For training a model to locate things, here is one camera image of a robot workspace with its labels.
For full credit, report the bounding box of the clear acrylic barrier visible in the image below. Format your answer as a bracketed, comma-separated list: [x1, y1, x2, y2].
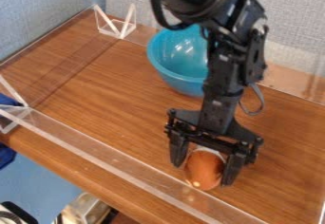
[0, 104, 269, 224]
[126, 25, 325, 105]

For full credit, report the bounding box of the clear acrylic front barrier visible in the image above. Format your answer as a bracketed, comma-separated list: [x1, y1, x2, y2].
[0, 104, 269, 224]

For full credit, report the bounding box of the clear acrylic corner bracket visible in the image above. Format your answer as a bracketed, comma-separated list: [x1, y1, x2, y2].
[0, 75, 31, 134]
[92, 4, 138, 39]

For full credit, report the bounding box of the brown and white toy mushroom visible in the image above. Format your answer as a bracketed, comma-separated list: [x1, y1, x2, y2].
[184, 147, 225, 191]

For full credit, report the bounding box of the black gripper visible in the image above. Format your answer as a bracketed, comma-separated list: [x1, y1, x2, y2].
[164, 93, 262, 186]

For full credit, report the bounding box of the clear acrylic left corner bracket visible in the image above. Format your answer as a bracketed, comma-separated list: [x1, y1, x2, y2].
[0, 75, 31, 134]

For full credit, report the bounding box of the blue object at left edge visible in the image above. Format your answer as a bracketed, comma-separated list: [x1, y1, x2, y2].
[0, 93, 23, 171]

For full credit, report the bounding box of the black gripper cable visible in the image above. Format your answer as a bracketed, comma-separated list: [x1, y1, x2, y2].
[238, 82, 266, 117]

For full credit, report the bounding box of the metallic object under table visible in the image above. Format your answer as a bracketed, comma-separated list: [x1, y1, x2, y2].
[52, 193, 112, 224]

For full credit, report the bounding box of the black white object bottom left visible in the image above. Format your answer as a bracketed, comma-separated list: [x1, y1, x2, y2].
[0, 202, 37, 224]

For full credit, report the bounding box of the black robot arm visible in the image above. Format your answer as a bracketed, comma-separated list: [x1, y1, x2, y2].
[150, 0, 269, 186]

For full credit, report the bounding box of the blue bowl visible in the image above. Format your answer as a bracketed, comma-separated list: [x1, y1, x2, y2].
[146, 25, 208, 97]

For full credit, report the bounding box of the clear acrylic back barrier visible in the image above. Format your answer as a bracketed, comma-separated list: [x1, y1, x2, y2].
[126, 25, 325, 105]

